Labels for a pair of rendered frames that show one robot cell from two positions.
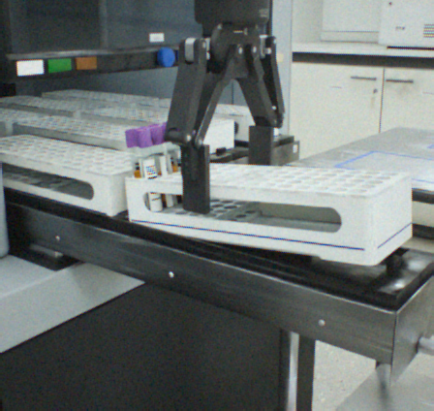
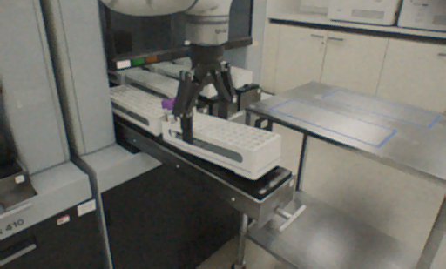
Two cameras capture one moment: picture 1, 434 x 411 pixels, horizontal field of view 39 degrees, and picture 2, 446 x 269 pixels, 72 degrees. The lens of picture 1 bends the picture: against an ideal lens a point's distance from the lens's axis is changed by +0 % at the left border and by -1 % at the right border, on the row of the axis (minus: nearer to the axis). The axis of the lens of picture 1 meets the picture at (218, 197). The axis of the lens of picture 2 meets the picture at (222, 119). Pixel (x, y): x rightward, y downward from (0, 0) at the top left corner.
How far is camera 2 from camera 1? 19 cm
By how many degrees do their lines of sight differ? 9
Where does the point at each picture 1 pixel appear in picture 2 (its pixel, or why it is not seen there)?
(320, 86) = (294, 38)
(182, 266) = (181, 164)
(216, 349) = not seen: hidden behind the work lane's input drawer
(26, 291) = (119, 164)
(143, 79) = not seen: hidden behind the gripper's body
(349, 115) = (307, 55)
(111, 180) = (156, 120)
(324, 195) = (236, 147)
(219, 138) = not seen: hidden behind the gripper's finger
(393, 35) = (334, 14)
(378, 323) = (253, 205)
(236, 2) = (206, 55)
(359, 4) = not seen: outside the picture
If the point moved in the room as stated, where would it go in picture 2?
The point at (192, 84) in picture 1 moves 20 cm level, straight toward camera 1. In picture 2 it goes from (184, 92) to (160, 136)
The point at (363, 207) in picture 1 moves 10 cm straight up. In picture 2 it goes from (251, 156) to (254, 108)
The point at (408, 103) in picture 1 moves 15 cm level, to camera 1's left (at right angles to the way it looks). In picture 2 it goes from (339, 50) to (322, 50)
